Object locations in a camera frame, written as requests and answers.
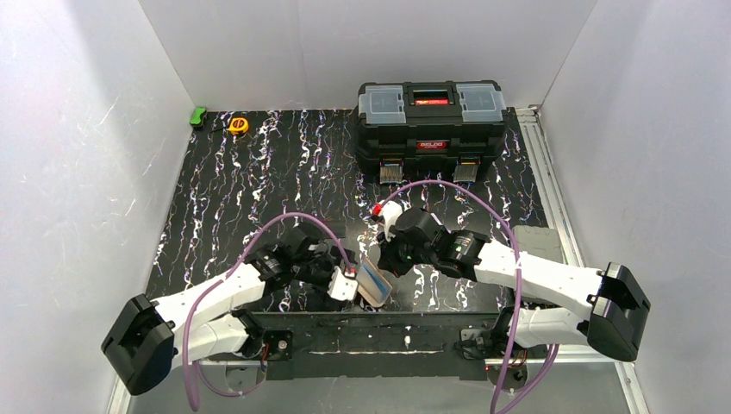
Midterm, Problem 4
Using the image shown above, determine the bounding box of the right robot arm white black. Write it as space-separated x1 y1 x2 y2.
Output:
372 202 651 362

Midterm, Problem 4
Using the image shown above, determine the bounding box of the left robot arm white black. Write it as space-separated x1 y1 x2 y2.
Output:
101 223 358 396

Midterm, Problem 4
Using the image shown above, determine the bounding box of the black toolbox with red label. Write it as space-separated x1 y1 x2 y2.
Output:
354 80 517 184

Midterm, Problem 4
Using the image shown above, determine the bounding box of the grey rectangular box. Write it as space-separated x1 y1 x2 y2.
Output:
509 224 566 304

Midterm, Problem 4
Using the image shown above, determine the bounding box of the yellow tape measure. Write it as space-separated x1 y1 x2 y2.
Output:
228 116 250 135

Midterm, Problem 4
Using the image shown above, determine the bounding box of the green small object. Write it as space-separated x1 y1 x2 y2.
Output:
189 107 208 129

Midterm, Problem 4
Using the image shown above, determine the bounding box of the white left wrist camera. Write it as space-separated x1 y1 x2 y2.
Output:
327 267 359 302

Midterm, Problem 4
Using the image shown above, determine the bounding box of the aluminium frame rail right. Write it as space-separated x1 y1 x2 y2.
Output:
516 107 584 267

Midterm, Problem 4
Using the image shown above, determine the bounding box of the aluminium frame rail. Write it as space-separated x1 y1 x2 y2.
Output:
516 107 584 267
108 323 649 414

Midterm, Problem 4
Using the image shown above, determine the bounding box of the aluminium frame rail front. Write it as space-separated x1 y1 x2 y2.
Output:
108 323 649 414

